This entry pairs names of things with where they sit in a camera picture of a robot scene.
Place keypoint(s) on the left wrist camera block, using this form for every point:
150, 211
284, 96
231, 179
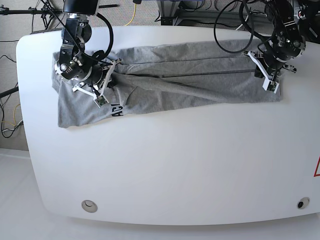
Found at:
270, 85

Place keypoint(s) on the black metal frame base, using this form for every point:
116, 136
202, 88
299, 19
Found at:
202, 12

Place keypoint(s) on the aluminium frame post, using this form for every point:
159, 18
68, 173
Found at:
289, 22

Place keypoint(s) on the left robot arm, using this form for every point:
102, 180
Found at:
284, 44

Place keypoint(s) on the table grommet hole left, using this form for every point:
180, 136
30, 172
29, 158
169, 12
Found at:
89, 206

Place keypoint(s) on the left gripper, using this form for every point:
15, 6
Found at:
268, 67

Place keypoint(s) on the black tripod stand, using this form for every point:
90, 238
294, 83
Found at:
25, 11

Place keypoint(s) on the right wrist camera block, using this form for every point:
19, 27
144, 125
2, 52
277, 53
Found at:
100, 100

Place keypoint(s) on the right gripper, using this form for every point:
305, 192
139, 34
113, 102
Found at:
94, 80

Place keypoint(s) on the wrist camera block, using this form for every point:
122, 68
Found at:
270, 85
100, 100

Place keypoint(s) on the table grommet hole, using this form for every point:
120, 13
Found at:
89, 206
303, 203

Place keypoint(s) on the red warning triangle sticker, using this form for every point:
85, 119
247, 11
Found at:
317, 169

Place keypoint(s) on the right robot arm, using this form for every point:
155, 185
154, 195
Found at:
73, 45

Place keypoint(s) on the grey T-shirt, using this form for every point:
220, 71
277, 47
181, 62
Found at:
163, 78

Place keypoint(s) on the table grommet hole right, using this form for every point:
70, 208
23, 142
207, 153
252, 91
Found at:
303, 203

